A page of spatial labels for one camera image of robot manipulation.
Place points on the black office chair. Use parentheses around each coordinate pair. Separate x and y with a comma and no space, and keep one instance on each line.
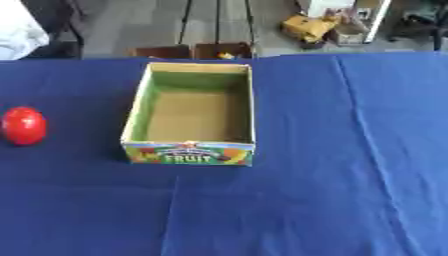
(424,20)

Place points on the red toy fruit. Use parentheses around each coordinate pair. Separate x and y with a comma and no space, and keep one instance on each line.
(24,126)

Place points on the black tripod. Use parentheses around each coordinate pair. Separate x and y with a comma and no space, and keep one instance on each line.
(217,20)

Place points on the yellow bag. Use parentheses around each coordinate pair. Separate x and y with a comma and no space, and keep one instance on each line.
(309,28)

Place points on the open cardboard box green inside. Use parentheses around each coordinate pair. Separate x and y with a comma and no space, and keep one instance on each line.
(198,116)

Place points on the small cardboard box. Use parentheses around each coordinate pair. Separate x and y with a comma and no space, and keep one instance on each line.
(348,35)

